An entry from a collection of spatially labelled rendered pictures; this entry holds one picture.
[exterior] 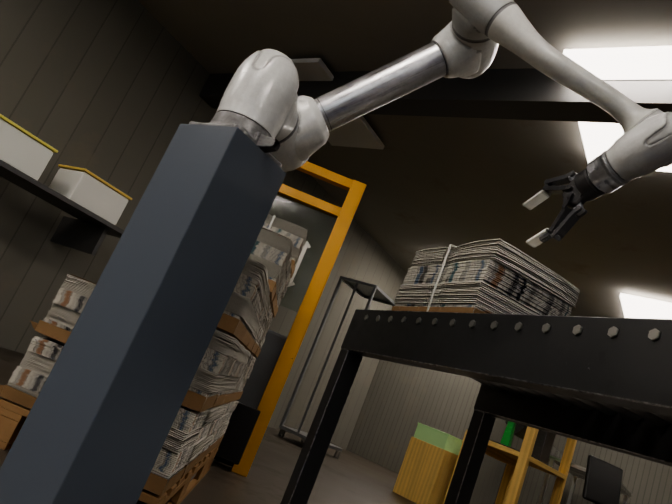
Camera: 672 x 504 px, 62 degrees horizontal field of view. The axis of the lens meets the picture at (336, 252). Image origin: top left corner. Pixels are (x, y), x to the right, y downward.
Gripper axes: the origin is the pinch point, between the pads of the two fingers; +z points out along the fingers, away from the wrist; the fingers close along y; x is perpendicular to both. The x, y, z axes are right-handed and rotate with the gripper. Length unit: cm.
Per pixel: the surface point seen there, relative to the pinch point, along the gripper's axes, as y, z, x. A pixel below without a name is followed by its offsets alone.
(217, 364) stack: 37, 70, -51
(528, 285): 20.2, 1.8, -1.1
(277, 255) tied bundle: -30, 97, -33
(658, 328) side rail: 61, -38, -23
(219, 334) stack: 29, 67, -53
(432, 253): 3.0, 24.1, -13.2
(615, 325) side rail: 57, -32, -23
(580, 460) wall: -227, 448, 609
